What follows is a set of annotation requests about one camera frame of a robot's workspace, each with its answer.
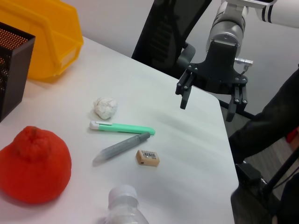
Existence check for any beige eraser with barcode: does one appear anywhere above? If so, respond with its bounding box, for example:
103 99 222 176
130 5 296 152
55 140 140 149
135 149 161 167

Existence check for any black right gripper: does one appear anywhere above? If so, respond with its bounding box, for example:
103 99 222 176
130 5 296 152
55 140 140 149
175 40 249 122

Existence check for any mint green pen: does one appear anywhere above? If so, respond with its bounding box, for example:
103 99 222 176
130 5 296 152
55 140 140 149
89 120 156 136

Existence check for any red-orange knobbed orange fruit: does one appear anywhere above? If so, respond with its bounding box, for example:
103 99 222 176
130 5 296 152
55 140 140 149
0 126 72 205

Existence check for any black office chair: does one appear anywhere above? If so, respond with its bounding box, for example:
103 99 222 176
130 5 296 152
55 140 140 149
131 0 234 95

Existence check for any yellow plastic storage bin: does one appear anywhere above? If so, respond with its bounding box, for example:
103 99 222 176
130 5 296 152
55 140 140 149
0 0 84 84

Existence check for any black box device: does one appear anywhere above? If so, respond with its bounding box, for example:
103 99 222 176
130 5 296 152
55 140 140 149
235 162 262 187

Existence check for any grey glitter pen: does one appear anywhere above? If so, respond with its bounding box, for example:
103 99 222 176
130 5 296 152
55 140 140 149
92 132 151 167

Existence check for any clear water bottle green label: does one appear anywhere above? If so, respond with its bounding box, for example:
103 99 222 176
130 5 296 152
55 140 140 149
100 184 150 224

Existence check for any black metal stand frame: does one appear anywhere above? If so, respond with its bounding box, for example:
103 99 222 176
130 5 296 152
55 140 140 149
231 149 299 224

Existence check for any white paper ball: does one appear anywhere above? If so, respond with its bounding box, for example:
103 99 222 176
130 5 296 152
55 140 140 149
93 97 118 120

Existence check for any black mesh pen holder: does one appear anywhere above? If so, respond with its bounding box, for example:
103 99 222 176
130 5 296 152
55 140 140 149
0 22 36 123

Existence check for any person in black clothes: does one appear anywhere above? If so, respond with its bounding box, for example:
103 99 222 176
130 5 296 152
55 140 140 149
228 64 299 164

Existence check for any grey right arm cable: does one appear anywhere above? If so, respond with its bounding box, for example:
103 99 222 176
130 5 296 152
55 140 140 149
235 57 254 77

